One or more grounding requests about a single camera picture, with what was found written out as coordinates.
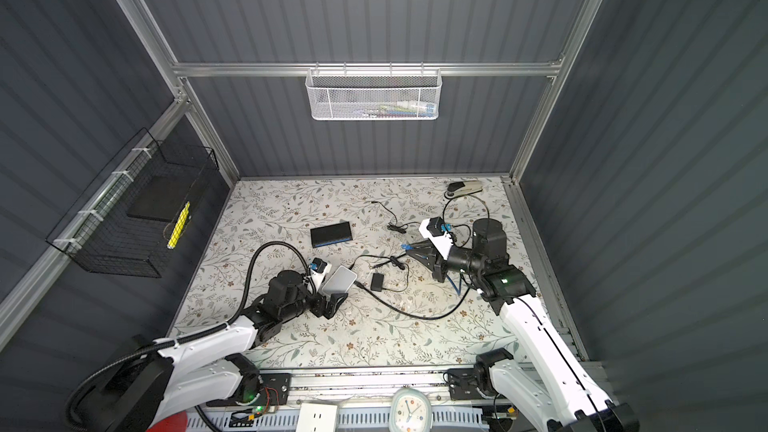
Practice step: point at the white analog clock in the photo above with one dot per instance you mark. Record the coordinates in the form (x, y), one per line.
(410, 411)

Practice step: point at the yellow marker in basket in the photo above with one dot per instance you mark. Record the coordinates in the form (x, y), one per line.
(179, 227)

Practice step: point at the white wall power socket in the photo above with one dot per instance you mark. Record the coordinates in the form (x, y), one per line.
(317, 417)

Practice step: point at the floral patterned table mat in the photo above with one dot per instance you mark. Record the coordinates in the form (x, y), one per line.
(265, 228)

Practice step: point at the red pencil cup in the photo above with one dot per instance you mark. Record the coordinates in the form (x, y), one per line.
(174, 423)

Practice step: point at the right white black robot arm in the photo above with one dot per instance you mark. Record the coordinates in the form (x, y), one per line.
(563, 397)

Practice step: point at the black pad in basket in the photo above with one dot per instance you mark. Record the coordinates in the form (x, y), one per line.
(161, 199)

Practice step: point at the black wire wall basket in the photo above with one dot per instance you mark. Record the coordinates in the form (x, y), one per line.
(135, 221)

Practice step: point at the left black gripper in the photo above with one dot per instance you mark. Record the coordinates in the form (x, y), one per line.
(320, 309)

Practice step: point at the black network switch box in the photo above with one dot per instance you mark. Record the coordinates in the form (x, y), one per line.
(331, 234)

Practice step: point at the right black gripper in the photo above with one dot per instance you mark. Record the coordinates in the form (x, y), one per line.
(436, 263)

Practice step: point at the white network switch box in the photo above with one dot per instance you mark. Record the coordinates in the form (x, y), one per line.
(338, 282)

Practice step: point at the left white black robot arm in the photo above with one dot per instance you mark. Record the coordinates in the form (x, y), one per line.
(164, 377)

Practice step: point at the black white stapler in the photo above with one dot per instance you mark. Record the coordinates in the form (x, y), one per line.
(462, 188)

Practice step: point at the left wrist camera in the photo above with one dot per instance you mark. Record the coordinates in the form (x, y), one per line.
(318, 271)

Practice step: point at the white wire mesh basket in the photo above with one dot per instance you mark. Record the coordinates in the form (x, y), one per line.
(368, 97)

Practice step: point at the small black adapter with cable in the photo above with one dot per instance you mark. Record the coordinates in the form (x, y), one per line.
(394, 224)

